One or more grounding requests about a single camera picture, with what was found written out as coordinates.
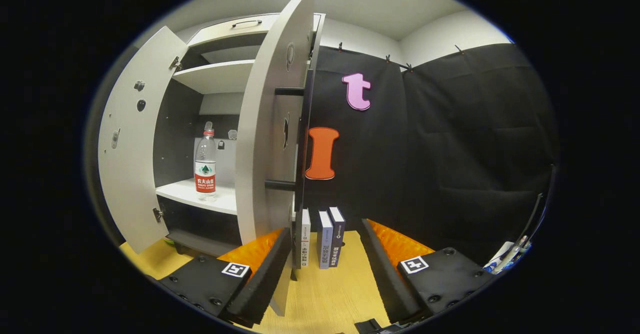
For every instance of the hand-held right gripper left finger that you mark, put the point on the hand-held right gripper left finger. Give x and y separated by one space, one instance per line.
265 284

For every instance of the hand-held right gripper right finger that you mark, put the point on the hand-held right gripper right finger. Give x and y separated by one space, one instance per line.
385 279

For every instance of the clear plastic water bottle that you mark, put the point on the clear plastic water bottle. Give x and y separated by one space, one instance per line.
205 174

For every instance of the grey cabinet door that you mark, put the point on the grey cabinet door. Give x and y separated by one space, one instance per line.
130 174
260 124

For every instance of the white book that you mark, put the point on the white book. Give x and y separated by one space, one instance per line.
305 239

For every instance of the dark blue book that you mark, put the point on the dark blue book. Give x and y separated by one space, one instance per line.
339 234

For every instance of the grey-blue book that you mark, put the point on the grey-blue book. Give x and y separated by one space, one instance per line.
325 244

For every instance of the black backdrop cloth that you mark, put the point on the black backdrop cloth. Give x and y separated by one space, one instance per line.
450 149

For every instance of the grey cabinet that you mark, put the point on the grey cabinet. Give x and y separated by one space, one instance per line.
210 77

